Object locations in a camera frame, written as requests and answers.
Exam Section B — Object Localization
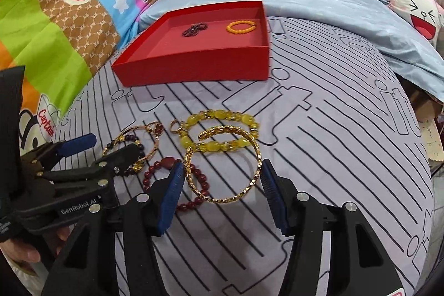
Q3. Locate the thin gold bangle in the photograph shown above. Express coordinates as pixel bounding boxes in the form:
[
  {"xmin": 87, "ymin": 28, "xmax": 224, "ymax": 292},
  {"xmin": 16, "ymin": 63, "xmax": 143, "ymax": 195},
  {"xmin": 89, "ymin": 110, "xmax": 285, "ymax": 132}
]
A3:
[{"xmin": 111, "ymin": 125, "xmax": 161, "ymax": 172}]

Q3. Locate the pink cartoon face cushion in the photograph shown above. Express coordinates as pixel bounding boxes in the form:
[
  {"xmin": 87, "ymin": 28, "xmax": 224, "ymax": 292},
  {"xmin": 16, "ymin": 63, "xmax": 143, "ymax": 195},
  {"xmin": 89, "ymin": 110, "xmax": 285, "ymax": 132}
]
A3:
[{"xmin": 388, "ymin": 0, "xmax": 444, "ymax": 49}]

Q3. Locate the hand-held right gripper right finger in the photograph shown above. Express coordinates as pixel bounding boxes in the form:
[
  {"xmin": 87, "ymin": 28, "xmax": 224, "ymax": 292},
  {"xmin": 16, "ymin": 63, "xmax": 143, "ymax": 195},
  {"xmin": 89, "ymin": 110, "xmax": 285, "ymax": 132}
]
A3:
[{"xmin": 260, "ymin": 159, "xmax": 405, "ymax": 296}]

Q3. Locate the dark small-bead bracelet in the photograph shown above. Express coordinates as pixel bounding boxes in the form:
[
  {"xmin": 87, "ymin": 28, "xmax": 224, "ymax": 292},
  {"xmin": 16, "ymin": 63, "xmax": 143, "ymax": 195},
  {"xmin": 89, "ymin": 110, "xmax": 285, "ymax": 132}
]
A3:
[{"xmin": 182, "ymin": 23, "xmax": 209, "ymax": 37}]

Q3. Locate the colourful monkey print quilt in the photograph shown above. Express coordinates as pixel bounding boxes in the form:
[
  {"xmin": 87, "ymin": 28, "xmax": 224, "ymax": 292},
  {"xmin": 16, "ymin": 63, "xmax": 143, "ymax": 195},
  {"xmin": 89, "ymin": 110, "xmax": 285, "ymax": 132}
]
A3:
[{"xmin": 0, "ymin": 0, "xmax": 167, "ymax": 158}]

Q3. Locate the white speckled object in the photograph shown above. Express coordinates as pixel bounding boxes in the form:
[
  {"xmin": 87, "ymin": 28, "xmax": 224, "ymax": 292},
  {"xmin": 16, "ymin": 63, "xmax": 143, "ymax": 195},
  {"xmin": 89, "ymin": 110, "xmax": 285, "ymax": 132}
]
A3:
[{"xmin": 418, "ymin": 117, "xmax": 444, "ymax": 161}]

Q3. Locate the yellow bead bracelet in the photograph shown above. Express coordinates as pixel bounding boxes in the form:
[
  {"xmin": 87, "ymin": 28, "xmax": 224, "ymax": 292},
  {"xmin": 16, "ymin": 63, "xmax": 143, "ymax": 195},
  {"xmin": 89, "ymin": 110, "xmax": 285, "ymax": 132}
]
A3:
[{"xmin": 178, "ymin": 110, "xmax": 260, "ymax": 153}]

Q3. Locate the person's left hand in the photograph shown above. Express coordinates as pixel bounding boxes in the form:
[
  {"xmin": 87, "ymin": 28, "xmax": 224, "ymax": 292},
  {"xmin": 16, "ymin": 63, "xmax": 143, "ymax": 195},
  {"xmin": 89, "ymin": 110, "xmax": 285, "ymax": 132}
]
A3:
[{"xmin": 0, "ymin": 226, "xmax": 72, "ymax": 265}]

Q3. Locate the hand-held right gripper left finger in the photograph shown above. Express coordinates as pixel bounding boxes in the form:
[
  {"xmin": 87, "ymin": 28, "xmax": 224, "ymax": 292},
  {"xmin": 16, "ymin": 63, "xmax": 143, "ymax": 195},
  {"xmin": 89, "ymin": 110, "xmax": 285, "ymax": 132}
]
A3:
[{"xmin": 41, "ymin": 160, "xmax": 185, "ymax": 296}]

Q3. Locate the orange bead bracelet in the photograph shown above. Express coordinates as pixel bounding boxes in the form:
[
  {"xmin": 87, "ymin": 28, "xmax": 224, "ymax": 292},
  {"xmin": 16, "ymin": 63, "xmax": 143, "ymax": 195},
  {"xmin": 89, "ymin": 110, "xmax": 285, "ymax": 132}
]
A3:
[{"xmin": 226, "ymin": 21, "xmax": 257, "ymax": 34}]

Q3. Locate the dark red bead bracelet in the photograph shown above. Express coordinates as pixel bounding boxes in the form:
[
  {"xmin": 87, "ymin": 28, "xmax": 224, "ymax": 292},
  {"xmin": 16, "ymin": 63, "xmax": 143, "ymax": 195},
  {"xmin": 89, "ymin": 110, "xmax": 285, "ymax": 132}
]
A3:
[{"xmin": 142, "ymin": 156, "xmax": 210, "ymax": 211}]

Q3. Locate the gold chain bangle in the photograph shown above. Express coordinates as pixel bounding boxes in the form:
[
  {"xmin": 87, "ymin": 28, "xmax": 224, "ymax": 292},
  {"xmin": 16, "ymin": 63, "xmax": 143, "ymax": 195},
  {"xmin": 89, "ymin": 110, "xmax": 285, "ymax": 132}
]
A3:
[{"xmin": 184, "ymin": 125, "xmax": 262, "ymax": 204}]

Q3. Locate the brown cardboard box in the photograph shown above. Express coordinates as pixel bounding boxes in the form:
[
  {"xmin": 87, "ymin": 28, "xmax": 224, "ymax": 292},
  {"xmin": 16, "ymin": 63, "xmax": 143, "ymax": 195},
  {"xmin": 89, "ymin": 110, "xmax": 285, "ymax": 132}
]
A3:
[{"xmin": 399, "ymin": 74, "xmax": 444, "ymax": 123}]

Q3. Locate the red cardboard box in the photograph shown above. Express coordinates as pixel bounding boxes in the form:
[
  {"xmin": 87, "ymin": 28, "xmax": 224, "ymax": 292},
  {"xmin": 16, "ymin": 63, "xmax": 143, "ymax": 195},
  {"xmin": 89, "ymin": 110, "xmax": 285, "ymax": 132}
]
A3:
[{"xmin": 111, "ymin": 1, "xmax": 271, "ymax": 87}]

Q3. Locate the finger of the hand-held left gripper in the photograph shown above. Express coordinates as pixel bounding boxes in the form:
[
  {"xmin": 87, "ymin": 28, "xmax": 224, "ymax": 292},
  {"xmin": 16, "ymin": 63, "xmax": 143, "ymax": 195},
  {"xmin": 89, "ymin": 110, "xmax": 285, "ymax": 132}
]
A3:
[
  {"xmin": 37, "ymin": 143, "xmax": 147, "ymax": 211},
  {"xmin": 22, "ymin": 134, "xmax": 98, "ymax": 176}
]

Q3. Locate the dark and gold bead bracelet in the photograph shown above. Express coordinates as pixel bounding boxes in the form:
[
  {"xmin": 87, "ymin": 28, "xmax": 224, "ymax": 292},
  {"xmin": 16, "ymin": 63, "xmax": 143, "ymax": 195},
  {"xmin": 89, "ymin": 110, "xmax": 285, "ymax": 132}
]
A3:
[{"xmin": 102, "ymin": 132, "xmax": 146, "ymax": 175}]

